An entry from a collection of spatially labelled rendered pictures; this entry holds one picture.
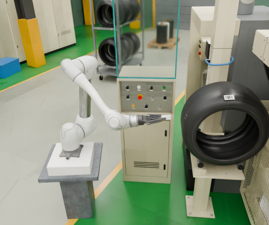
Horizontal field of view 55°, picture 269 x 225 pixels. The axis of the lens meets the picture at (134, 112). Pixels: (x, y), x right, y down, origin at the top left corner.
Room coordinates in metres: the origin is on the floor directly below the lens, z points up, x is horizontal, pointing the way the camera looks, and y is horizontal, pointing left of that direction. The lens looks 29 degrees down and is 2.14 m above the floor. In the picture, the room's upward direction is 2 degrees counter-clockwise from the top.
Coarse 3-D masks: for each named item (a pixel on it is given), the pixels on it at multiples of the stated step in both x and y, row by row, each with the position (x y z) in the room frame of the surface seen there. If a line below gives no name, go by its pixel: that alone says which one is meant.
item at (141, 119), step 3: (138, 117) 1.58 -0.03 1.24; (141, 117) 1.58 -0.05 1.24; (144, 117) 1.61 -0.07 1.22; (138, 120) 1.57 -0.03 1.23; (141, 120) 1.57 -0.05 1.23; (144, 120) 1.57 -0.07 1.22; (147, 120) 1.56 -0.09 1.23; (150, 120) 1.57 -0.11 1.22; (138, 123) 1.56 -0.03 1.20; (141, 123) 1.56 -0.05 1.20
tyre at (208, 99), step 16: (192, 96) 1.63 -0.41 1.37; (208, 96) 1.49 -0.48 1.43; (240, 96) 1.43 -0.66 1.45; (256, 96) 1.52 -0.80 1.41; (192, 112) 1.47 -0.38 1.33; (208, 112) 1.42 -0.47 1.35; (256, 112) 1.39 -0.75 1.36; (192, 128) 1.43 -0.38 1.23; (240, 128) 1.66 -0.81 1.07; (256, 128) 1.59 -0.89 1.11; (192, 144) 1.43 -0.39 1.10; (208, 144) 1.66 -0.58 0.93; (224, 144) 1.65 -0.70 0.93; (240, 144) 1.59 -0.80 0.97; (256, 144) 1.38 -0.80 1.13; (208, 160) 1.42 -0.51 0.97; (224, 160) 1.40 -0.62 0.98; (240, 160) 1.39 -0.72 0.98
